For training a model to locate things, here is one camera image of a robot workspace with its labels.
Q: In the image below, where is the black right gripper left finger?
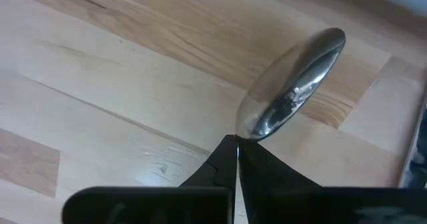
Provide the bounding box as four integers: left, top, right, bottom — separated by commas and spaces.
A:
179, 134, 239, 224

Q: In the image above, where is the teal-handled metal spoon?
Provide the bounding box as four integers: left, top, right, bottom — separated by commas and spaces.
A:
234, 27, 347, 142

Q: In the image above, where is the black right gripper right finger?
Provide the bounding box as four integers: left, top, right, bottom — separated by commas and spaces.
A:
238, 140, 321, 224

